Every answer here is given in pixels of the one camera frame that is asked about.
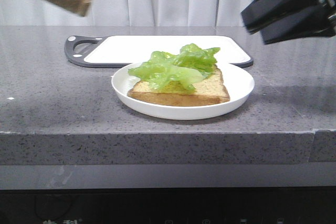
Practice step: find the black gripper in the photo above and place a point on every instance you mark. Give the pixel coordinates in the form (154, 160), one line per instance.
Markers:
(281, 20)

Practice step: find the green lettuce leaf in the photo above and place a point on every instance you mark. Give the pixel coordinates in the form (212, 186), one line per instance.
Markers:
(192, 65)

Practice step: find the white round plate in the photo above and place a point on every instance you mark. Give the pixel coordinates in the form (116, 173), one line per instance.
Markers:
(238, 82)

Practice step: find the grey curtain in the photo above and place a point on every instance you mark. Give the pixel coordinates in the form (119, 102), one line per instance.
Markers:
(126, 13)

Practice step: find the black appliance front panel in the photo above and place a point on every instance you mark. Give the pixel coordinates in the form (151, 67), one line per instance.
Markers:
(175, 205)

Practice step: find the white cutting board black rim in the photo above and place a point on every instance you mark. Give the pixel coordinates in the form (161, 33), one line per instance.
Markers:
(119, 51)

